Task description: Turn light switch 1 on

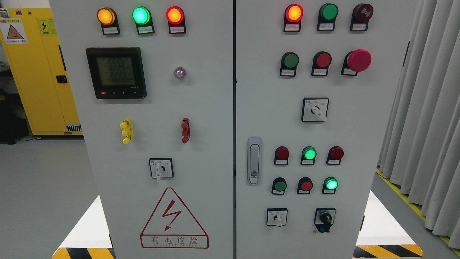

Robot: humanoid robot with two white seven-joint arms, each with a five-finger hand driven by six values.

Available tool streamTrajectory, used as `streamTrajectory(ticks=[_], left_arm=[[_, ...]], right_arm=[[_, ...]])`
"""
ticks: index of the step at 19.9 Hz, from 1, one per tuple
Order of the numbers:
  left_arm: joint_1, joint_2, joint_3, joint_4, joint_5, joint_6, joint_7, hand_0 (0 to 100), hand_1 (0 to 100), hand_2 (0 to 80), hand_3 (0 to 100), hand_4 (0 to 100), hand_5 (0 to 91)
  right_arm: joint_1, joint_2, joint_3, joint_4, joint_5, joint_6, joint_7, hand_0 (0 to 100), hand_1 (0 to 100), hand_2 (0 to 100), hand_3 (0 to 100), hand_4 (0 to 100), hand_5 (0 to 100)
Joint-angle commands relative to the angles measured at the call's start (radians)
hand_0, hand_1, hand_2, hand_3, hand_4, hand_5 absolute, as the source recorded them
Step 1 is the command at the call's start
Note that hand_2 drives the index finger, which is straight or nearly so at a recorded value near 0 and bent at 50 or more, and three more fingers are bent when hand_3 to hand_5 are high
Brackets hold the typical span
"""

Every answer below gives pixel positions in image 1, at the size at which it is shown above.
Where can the red indicator lamp top left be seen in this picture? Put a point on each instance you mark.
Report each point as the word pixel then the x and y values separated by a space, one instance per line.
pixel 176 20

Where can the red push button upper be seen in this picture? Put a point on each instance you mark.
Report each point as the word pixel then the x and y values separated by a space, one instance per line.
pixel 321 63

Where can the grey curtain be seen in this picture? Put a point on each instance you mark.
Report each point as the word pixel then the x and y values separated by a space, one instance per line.
pixel 421 149

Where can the grey cabinet door handle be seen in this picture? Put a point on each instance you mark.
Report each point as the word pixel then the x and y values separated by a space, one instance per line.
pixel 253 159

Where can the red push button lower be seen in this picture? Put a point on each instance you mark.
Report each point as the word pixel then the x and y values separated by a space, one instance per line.
pixel 305 186

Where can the rotary light switch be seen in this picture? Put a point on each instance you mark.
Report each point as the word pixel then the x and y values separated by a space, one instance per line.
pixel 161 168

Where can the red indicator lamp top right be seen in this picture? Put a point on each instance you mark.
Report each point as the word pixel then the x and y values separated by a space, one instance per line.
pixel 292 18

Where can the grey electrical control cabinet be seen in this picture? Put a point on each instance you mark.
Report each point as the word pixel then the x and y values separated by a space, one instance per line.
pixel 232 53

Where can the green push button lower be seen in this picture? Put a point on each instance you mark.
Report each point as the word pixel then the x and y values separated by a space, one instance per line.
pixel 278 186

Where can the upper right rotary switch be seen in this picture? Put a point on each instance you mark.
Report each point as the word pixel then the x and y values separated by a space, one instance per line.
pixel 314 109

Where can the lower right rotary switch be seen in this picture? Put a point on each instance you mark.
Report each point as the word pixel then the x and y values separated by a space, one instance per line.
pixel 277 217

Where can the yellow terminal connector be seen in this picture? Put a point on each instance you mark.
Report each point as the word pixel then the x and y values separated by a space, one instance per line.
pixel 127 130

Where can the amber indicator lamp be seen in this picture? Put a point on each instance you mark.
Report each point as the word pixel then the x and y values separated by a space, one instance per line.
pixel 108 20

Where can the red terminal connector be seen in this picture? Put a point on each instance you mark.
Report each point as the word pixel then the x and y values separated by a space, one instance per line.
pixel 185 125

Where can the red indicator lamp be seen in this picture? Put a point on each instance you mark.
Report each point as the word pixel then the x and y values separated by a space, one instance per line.
pixel 176 20
pixel 292 18

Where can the dark green indicator lamp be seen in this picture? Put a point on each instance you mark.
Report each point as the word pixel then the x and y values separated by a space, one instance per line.
pixel 327 17

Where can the dark red lamp middle right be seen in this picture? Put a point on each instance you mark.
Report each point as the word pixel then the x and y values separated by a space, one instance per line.
pixel 335 155

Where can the dark red lamp middle left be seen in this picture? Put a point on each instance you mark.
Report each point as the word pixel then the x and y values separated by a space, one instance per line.
pixel 281 156

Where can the lit green lamp middle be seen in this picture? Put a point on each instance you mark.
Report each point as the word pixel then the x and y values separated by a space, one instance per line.
pixel 308 156

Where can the small clear light bulb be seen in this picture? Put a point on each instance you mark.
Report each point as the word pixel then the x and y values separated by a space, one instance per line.
pixel 180 73

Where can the green indicator lamp top left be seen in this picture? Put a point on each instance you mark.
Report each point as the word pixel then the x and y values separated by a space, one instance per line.
pixel 143 21

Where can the dark red buzzer lamp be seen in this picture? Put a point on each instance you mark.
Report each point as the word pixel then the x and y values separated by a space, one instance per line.
pixel 360 17

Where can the lit green push button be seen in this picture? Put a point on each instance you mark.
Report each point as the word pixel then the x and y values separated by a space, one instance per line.
pixel 330 185

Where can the green push button upper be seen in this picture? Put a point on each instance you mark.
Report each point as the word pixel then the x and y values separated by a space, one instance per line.
pixel 289 63

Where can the black digital power meter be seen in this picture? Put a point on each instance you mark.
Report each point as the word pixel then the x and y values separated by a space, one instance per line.
pixel 117 72

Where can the red push button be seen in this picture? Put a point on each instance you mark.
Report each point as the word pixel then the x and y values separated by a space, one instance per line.
pixel 321 63
pixel 305 186

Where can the red electrical danger sticker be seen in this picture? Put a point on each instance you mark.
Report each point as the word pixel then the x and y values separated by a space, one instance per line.
pixel 173 226

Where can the yellow safety storage cabinet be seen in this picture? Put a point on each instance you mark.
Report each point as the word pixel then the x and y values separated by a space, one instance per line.
pixel 32 48

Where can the red emergency stop button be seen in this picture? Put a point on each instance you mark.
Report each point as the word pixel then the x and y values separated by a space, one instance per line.
pixel 356 61

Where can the black key selector switch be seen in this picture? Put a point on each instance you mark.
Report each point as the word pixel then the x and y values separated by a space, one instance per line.
pixel 324 219

